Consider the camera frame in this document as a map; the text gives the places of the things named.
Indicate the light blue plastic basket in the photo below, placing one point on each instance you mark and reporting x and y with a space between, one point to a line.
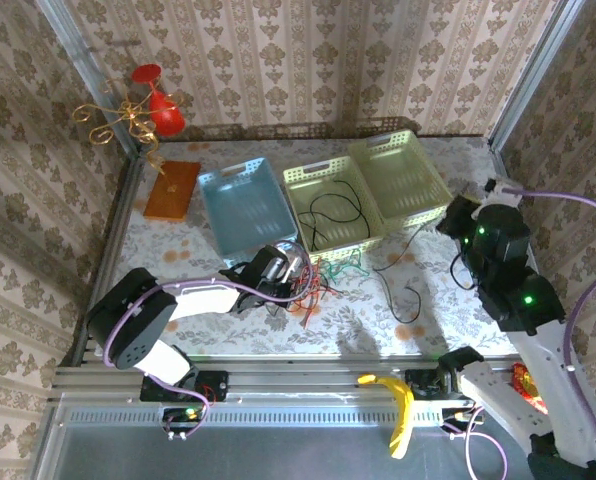
243 210

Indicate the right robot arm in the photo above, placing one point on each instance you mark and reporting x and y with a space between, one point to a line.
553 390

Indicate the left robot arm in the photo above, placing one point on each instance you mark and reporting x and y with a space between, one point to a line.
128 325

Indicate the floral patterned table cover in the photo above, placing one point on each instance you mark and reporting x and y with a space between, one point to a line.
228 330

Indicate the pale yellow plastic basket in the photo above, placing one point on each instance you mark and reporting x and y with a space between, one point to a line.
403 175

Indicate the yellow-green plastic basket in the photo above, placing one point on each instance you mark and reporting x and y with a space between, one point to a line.
343 240

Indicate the orange wooden board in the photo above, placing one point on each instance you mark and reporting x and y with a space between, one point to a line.
178 175

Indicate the red snack packet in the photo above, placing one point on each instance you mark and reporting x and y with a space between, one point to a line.
525 380

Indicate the yellow banana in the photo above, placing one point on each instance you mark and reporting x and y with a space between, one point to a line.
403 400

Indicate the small black connector box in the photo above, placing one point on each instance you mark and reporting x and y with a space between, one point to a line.
178 415
453 415

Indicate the red wine glass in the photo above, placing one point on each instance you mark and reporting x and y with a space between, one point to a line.
168 117

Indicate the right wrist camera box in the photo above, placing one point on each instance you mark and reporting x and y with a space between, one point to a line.
500 192

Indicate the aluminium side rail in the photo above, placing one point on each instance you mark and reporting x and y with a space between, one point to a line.
500 157
114 220

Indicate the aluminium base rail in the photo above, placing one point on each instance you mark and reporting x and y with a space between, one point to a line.
303 380

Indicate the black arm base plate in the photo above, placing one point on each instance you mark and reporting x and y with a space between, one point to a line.
423 382
218 385

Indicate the aluminium frame post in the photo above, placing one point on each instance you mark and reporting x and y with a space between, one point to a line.
77 50
547 50

